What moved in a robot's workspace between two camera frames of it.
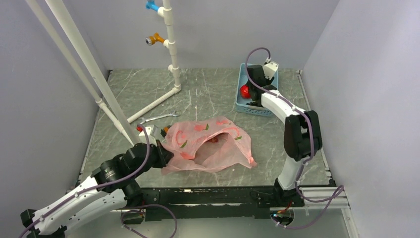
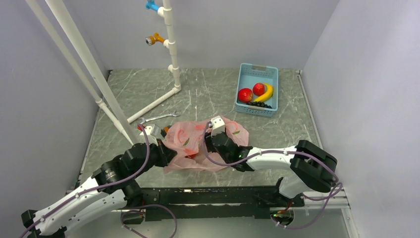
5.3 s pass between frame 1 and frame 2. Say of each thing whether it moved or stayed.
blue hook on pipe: stayed
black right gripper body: moved
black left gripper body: stayed
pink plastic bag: stayed
